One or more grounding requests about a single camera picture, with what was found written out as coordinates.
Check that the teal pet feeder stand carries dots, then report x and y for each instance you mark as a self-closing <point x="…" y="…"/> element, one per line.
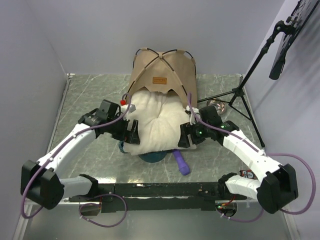
<point x="151" y="157"/>

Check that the aluminium frame rail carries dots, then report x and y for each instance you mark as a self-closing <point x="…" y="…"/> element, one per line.
<point x="272" y="196"/>

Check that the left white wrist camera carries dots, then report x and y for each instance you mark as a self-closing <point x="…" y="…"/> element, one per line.
<point x="126" y="108"/>

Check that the purple pet brush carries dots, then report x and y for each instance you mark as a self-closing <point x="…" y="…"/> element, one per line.
<point x="181" y="163"/>

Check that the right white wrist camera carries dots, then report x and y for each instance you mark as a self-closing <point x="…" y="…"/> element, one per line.
<point x="194" y="114"/>

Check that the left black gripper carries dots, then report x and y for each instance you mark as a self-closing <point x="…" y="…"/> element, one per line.
<point x="130" y="136"/>

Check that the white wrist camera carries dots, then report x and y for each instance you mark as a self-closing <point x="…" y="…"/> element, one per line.
<point x="126" y="108"/>
<point x="194" y="114"/>

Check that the tan fabric pet tent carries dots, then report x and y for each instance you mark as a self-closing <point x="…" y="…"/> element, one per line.
<point x="162" y="72"/>

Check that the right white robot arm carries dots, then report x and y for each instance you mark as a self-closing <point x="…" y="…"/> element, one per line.
<point x="231" y="137"/>

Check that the steel pet bowl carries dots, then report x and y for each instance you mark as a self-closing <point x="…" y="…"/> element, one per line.
<point x="219" y="105"/>

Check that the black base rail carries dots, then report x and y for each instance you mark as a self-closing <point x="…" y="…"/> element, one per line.
<point x="159" y="196"/>

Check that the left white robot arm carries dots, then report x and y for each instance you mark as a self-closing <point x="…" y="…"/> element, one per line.
<point x="41" y="180"/>

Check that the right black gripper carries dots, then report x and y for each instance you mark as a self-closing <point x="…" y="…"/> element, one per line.
<point x="186" y="129"/>

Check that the white fluffy cushion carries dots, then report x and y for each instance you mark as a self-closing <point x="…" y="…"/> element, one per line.
<point x="159" y="118"/>

